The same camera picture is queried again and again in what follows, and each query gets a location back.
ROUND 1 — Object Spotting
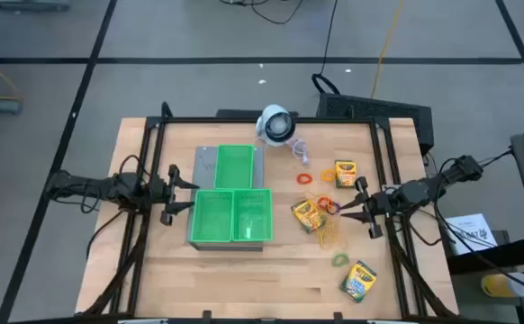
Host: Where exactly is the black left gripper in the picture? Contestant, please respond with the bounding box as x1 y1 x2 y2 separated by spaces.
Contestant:
147 164 201 226

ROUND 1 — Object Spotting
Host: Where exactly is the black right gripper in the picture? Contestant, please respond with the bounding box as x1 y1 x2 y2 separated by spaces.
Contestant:
339 175 398 239

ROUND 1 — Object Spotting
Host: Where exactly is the yellow green crayon box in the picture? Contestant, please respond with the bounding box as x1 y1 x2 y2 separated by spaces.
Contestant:
339 259 378 303
290 199 329 234
333 159 358 189

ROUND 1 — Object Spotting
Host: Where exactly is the green plastic basket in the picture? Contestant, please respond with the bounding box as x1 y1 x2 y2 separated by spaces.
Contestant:
213 143 256 190
190 188 235 244
231 187 275 243

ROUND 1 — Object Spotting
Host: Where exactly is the green plastic organizer tray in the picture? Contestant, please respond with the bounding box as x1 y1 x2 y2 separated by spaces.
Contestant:
185 144 266 252

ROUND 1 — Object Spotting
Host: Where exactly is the white printed paper sheet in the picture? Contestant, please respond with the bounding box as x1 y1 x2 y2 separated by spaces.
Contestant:
444 212 500 257

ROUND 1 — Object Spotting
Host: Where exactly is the yellow white cup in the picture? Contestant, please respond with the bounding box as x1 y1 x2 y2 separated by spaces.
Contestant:
481 272 524 299

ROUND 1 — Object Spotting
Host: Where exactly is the grey stand base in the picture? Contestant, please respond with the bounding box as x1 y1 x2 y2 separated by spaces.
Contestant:
0 0 72 13

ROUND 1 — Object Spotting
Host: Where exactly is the black aluminium table frame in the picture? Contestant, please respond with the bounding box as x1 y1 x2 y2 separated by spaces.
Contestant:
81 114 459 319

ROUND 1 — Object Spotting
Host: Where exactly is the white coiled lamp cable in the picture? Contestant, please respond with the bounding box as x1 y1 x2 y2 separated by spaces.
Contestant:
288 137 312 167

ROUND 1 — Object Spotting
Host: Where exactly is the yellow hanging cable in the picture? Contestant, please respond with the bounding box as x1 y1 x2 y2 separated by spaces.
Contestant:
369 0 405 99

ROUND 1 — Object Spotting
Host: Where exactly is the black hanging cable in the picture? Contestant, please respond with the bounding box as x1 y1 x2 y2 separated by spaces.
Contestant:
311 0 340 95

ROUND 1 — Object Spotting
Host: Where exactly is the black looped floor cable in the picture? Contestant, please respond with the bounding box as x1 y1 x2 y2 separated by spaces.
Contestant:
219 0 306 26

